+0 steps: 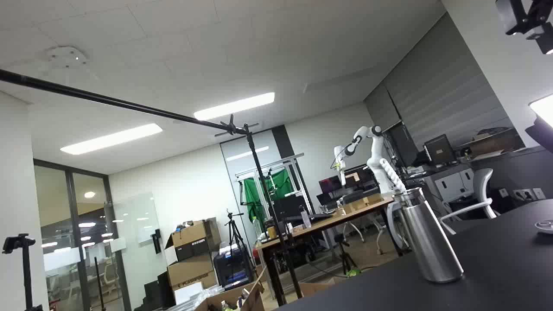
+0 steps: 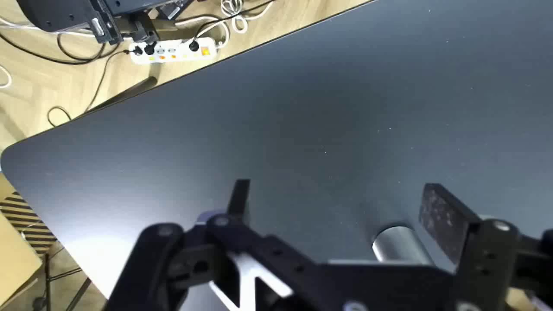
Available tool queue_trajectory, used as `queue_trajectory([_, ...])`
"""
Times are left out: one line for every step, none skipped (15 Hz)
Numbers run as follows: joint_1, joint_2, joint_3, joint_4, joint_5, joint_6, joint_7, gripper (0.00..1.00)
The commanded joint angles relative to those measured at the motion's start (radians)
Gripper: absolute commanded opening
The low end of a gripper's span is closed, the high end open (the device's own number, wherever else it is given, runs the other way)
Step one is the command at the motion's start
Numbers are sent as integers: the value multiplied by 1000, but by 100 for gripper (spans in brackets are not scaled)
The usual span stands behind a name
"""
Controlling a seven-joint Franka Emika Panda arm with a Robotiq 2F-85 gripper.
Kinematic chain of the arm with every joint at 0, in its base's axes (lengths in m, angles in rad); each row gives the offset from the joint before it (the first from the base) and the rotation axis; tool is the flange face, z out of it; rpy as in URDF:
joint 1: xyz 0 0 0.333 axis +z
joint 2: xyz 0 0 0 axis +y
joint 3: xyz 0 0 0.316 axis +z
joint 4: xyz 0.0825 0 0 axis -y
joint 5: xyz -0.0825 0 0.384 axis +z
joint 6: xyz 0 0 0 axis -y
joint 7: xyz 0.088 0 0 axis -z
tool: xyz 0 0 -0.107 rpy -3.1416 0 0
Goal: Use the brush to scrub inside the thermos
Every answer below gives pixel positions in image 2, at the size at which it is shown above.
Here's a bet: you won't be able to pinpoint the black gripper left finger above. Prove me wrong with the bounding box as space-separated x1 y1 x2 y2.
104 178 325 311

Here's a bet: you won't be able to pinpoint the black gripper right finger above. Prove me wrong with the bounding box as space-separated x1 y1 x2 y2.
417 181 553 311

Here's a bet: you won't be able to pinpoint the black stand legs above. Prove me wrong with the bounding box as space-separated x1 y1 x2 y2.
33 245 93 311

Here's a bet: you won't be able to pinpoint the slatted wooden panel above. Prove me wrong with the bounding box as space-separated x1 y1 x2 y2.
0 192 59 255

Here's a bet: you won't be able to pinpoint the plain cardboard box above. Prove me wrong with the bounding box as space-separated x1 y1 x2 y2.
0 212 45 307

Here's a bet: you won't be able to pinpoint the white power strip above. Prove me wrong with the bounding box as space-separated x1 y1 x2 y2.
128 36 220 65

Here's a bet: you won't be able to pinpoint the black machine housing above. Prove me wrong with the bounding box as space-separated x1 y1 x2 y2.
16 0 192 45

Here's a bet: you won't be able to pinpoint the thin black cable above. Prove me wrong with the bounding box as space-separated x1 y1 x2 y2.
45 53 118 128

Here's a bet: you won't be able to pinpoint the thick black cable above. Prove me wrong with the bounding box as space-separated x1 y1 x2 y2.
0 31 126 65

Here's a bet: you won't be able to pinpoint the white cable bundle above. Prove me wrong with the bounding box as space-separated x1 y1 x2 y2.
220 0 275 34

